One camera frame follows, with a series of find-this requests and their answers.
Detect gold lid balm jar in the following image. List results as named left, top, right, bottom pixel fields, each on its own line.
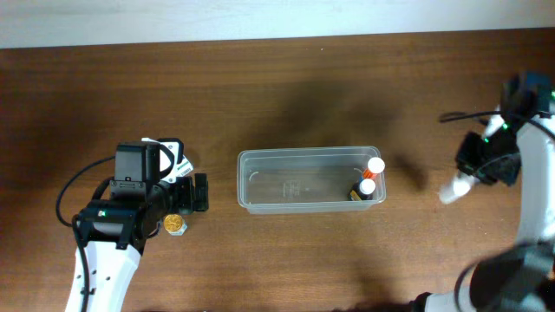
left=163, top=214, right=187, bottom=236

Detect clear plastic container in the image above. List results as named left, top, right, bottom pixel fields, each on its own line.
left=237, top=146, right=387, bottom=214

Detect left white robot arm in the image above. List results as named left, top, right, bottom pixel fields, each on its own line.
left=62, top=138, right=209, bottom=311

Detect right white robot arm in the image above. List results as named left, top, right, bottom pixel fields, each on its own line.
left=411, top=72, right=554, bottom=311

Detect white spray bottle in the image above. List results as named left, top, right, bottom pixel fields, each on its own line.
left=438, top=172, right=479, bottom=205

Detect dark bottle white cap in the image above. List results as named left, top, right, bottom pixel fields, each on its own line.
left=349, top=179, right=376, bottom=201

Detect orange tube white cap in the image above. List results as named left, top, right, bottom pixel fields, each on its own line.
left=362, top=157, right=385, bottom=179

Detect white Panadol box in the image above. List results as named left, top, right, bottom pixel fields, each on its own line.
left=174, top=156, right=193, bottom=177

